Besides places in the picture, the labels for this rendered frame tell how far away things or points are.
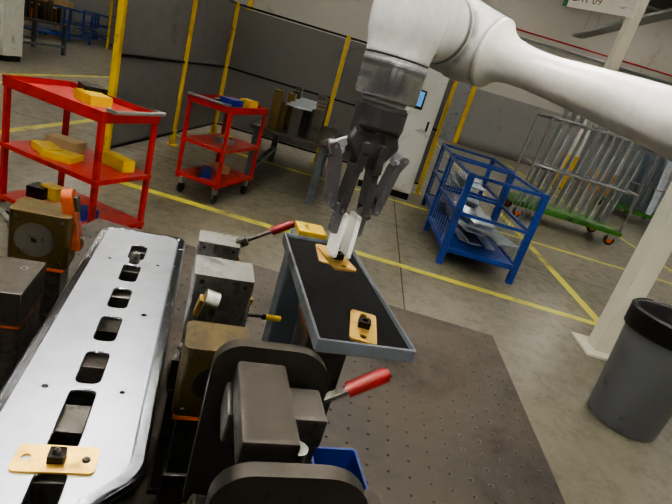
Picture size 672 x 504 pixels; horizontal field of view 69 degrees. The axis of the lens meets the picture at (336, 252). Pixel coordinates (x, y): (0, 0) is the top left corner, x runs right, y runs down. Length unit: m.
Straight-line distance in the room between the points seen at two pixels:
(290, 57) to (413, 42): 7.50
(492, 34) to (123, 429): 0.72
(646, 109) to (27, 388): 0.78
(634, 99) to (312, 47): 7.61
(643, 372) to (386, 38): 2.84
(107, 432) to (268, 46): 7.76
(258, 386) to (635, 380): 2.97
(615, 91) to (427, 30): 0.23
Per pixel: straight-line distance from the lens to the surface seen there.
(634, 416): 3.41
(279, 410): 0.45
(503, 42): 0.79
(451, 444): 1.35
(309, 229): 1.01
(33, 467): 0.65
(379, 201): 0.75
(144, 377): 0.77
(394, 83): 0.68
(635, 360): 3.30
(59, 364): 0.79
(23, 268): 0.97
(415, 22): 0.67
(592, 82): 0.66
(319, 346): 0.62
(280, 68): 8.18
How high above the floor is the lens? 1.47
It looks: 20 degrees down
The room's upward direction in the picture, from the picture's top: 17 degrees clockwise
